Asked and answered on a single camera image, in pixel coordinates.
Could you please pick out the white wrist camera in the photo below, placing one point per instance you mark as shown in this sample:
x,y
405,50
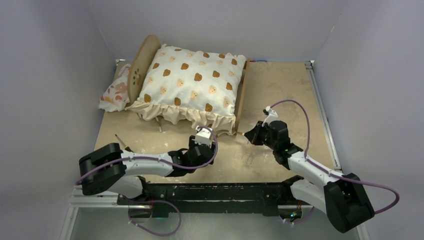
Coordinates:
x,y
271,116
203,136

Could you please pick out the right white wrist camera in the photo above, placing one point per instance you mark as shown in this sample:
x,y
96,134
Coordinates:
x,y
271,116

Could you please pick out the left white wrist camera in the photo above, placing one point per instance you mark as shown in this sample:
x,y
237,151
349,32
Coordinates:
x,y
203,136

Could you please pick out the floral print small pillow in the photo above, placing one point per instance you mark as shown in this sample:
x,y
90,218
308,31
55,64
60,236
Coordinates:
x,y
115,98

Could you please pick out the bear print white cushion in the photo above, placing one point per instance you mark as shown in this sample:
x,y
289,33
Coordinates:
x,y
192,82

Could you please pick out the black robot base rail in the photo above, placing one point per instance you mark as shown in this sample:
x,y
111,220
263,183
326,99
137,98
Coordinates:
x,y
161,199

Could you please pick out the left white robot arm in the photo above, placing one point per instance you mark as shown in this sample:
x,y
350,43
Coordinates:
x,y
112,169

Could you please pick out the wooden pet bed frame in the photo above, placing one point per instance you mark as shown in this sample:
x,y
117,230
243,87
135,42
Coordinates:
x,y
142,66

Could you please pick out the yellow black screwdriver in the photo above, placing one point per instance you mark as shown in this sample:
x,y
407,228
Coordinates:
x,y
126,147

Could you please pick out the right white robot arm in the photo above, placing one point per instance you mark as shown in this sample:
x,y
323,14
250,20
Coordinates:
x,y
341,197

